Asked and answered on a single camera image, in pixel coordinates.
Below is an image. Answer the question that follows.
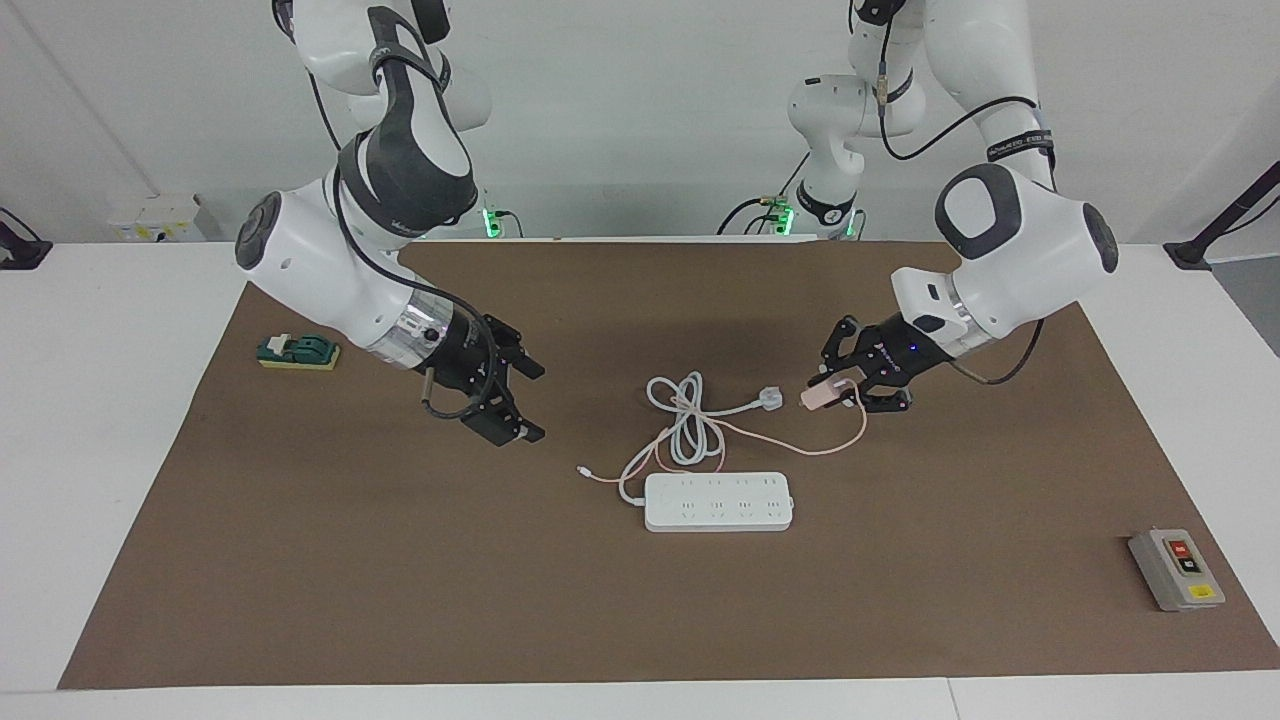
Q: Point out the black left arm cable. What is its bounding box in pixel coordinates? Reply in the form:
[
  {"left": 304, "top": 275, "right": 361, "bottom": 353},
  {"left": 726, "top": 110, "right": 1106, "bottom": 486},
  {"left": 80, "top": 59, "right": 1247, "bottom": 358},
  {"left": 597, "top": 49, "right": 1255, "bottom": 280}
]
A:
[{"left": 878, "top": 0, "right": 1051, "bottom": 387}]

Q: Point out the grey on-off switch box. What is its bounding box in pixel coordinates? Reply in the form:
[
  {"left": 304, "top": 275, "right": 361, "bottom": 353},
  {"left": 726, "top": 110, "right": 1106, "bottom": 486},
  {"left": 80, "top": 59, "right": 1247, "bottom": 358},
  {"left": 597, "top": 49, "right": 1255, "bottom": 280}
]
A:
[{"left": 1128, "top": 527, "right": 1227, "bottom": 613}]

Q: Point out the black stand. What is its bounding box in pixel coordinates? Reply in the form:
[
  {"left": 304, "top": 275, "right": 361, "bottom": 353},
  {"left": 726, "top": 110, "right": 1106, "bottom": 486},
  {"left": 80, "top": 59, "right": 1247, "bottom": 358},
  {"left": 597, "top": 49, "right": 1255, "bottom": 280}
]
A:
[
  {"left": 1163, "top": 160, "right": 1280, "bottom": 272},
  {"left": 0, "top": 205, "right": 53, "bottom": 271}
]

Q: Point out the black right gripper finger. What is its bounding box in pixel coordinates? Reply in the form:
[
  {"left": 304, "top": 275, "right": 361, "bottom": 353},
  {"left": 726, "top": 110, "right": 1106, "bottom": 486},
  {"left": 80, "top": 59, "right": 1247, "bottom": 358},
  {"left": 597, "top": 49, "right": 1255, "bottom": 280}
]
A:
[
  {"left": 485, "top": 316, "right": 547, "bottom": 382},
  {"left": 461, "top": 382, "right": 547, "bottom": 448}
]

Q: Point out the brown table mat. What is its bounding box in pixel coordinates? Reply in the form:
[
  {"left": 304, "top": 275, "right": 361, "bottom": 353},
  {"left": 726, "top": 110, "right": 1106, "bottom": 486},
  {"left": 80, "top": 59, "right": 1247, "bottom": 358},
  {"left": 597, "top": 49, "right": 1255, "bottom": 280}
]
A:
[{"left": 57, "top": 240, "right": 1280, "bottom": 691}]

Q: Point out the black base cable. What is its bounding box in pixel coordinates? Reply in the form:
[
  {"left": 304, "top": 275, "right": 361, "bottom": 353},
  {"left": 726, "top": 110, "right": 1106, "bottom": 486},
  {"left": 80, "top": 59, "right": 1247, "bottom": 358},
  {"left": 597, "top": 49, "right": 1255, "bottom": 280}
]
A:
[{"left": 716, "top": 150, "right": 813, "bottom": 237}]

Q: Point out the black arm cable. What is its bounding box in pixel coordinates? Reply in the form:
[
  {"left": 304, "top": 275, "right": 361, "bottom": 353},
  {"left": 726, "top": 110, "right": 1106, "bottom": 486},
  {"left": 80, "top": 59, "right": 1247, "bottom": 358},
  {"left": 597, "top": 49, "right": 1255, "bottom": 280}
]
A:
[
  {"left": 878, "top": 0, "right": 1051, "bottom": 387},
  {"left": 333, "top": 165, "right": 501, "bottom": 422}
]

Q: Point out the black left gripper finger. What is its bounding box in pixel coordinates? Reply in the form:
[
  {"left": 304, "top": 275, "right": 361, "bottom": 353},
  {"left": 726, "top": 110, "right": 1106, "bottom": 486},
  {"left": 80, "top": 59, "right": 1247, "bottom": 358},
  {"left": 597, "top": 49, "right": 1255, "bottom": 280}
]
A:
[
  {"left": 850, "top": 380, "right": 915, "bottom": 415},
  {"left": 820, "top": 315, "right": 877, "bottom": 381}
]

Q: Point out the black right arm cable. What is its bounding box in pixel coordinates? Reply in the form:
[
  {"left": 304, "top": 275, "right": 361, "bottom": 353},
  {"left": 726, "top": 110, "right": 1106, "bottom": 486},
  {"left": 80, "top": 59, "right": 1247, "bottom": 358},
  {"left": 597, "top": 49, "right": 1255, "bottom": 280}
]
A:
[{"left": 333, "top": 165, "right": 501, "bottom": 422}]

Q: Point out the white wall socket box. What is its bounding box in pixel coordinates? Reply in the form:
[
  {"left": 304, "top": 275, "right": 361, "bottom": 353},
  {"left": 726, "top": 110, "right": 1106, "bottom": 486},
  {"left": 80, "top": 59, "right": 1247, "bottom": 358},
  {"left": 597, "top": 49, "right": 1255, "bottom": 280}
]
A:
[{"left": 108, "top": 194, "right": 208, "bottom": 242}]

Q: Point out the pink charging cable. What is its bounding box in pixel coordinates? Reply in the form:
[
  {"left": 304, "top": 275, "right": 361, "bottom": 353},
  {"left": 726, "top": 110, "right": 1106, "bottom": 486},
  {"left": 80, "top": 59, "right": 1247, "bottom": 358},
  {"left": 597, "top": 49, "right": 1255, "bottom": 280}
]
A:
[{"left": 577, "top": 385, "right": 869, "bottom": 488}]

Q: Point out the white power strip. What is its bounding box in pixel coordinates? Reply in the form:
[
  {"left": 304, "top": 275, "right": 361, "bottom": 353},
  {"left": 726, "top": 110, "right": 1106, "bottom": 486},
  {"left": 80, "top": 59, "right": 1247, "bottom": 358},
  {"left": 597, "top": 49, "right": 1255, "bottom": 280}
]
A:
[{"left": 643, "top": 472, "right": 796, "bottom": 533}]

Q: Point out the white power cord with plug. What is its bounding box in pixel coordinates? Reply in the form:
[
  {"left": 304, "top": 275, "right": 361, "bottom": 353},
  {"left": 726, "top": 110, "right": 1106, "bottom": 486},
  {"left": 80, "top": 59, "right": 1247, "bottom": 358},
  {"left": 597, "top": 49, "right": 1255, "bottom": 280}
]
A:
[{"left": 618, "top": 372, "right": 783, "bottom": 506}]

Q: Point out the pink charger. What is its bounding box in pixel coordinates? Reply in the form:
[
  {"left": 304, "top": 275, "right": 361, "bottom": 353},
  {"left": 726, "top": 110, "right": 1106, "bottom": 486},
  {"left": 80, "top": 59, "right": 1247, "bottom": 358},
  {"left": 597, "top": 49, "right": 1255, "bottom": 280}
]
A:
[{"left": 800, "top": 378, "right": 859, "bottom": 412}]

